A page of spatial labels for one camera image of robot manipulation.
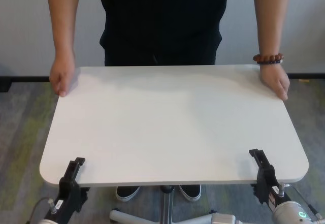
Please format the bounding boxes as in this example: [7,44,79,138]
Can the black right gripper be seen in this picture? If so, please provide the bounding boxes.
[248,148,291,213]

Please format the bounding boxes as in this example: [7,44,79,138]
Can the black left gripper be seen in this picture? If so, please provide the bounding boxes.
[49,157,91,224]

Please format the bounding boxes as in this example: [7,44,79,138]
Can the white rolling table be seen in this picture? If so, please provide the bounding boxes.
[39,65,310,224]

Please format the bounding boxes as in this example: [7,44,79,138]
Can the person bare left forearm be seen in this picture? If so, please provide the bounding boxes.
[253,0,282,57]

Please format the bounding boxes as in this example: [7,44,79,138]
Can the person bare right forearm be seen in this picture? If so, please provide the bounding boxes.
[45,0,81,59]

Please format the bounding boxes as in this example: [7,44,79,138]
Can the person left hand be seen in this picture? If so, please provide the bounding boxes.
[258,62,290,101]

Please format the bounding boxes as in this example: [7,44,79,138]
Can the person right hand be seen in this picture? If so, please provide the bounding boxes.
[49,55,77,98]

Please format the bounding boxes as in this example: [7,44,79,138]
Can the black right sneaker white laces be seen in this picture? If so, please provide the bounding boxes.
[115,185,141,202]

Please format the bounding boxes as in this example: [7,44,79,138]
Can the black sneaker white laces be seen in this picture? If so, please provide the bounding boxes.
[115,185,141,202]
[179,184,202,201]

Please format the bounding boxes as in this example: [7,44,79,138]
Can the black left sneaker white laces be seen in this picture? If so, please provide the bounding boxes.
[179,184,202,201]

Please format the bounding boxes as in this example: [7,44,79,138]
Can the black t-shirt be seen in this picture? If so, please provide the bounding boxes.
[99,0,229,47]

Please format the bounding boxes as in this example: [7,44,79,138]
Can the grey left arm cable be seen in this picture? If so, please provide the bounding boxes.
[26,197,50,224]

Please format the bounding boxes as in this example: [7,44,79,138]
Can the dark blue bead bracelet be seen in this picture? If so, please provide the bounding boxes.
[256,59,283,66]

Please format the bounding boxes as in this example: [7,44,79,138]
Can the brown wooden bead bracelet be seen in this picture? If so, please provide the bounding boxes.
[252,53,283,62]

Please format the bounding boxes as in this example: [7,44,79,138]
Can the black wall baseboard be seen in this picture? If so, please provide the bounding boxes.
[0,73,325,82]

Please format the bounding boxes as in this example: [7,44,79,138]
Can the black box at wall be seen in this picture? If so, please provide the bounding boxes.
[0,78,12,93]

